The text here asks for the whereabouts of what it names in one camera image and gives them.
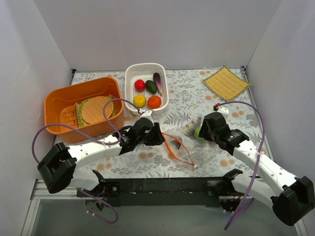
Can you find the dark green fake avocado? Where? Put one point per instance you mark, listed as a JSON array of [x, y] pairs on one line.
[[151, 86]]

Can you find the orange plastic tub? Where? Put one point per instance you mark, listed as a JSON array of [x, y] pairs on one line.
[[60, 114]]

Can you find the purple fake eggplant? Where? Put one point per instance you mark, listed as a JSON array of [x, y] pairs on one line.
[[157, 81]]

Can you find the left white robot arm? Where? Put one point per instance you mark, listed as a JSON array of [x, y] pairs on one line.
[[59, 168]]

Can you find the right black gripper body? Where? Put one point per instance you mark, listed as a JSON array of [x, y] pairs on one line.
[[205, 130]]

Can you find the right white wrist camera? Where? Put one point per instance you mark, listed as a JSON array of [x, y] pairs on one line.
[[222, 110]]

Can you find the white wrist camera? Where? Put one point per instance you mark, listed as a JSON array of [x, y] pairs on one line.
[[222, 110], [148, 115]]

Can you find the clear zip top bag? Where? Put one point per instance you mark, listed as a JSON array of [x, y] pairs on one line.
[[183, 146]]

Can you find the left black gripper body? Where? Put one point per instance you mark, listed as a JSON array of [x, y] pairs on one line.
[[154, 135]]

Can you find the red fake tomato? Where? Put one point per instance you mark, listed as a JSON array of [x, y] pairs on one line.
[[139, 85]]

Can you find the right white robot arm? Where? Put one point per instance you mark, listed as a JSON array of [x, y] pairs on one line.
[[290, 197]]

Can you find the yellow fake lemon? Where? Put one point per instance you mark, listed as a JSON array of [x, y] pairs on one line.
[[139, 101]]

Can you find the round orange woven tray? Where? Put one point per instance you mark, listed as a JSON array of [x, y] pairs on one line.
[[93, 111]]

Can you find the orange fake tangerine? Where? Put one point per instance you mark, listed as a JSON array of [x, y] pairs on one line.
[[154, 102]]

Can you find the white perforated plastic basket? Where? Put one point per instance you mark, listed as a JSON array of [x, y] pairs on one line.
[[145, 72]]

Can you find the yellow woven mat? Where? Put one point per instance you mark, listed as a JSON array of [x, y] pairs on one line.
[[225, 84]]

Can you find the green yellow bamboo mat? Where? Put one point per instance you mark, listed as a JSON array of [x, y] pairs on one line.
[[79, 108]]

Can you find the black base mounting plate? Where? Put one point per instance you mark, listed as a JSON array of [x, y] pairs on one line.
[[183, 191]]

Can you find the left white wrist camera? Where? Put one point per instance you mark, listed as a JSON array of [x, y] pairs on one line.
[[148, 115]]

